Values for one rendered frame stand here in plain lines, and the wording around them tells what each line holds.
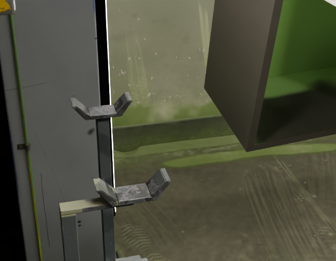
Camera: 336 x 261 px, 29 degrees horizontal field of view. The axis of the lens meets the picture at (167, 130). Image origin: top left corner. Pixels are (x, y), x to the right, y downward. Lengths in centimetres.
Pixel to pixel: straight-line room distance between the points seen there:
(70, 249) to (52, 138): 60
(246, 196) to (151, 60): 74
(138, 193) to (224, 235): 168
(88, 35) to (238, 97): 90
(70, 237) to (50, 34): 57
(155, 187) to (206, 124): 220
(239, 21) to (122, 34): 100
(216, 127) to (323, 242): 80
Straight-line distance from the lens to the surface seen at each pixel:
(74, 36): 121
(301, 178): 272
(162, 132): 284
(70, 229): 70
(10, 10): 63
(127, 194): 69
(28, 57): 122
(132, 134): 281
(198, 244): 232
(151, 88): 284
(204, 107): 288
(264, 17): 181
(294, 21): 230
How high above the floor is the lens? 149
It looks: 29 degrees down
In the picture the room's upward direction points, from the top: straight up
